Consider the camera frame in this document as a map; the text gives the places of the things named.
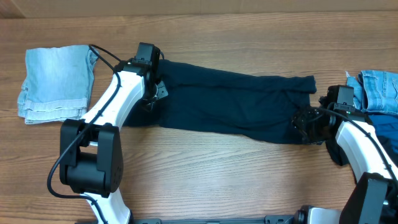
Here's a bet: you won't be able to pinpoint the black t-shirt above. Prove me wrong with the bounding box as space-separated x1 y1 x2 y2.
124 60 317 144

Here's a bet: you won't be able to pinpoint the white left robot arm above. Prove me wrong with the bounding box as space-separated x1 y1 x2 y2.
59 59 159 223

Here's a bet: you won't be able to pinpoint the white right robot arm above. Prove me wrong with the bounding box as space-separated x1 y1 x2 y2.
292 103 397 223

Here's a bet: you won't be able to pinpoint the black garment in pile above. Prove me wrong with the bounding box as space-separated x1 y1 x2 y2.
326 136 397 166

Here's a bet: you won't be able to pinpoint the blue denim jeans pile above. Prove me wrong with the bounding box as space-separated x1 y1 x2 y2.
346 70 397 116

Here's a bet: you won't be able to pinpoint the dark blue garment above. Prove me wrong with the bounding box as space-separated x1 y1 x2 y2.
369 114 397 148

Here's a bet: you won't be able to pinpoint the folded light blue jeans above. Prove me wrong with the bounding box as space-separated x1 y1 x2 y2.
17 45 98 124

